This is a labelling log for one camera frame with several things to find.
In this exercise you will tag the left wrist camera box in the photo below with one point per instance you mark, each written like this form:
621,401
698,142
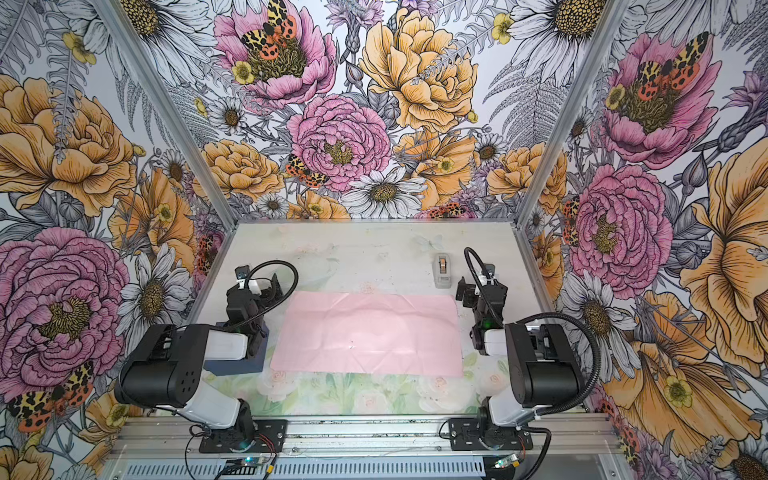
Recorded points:
243,276

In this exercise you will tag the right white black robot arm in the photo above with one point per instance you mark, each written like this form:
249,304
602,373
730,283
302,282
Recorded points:
542,372

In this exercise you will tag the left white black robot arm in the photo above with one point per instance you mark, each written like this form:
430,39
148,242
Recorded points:
165,370

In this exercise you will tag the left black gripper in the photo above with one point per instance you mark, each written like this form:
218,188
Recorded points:
261,294

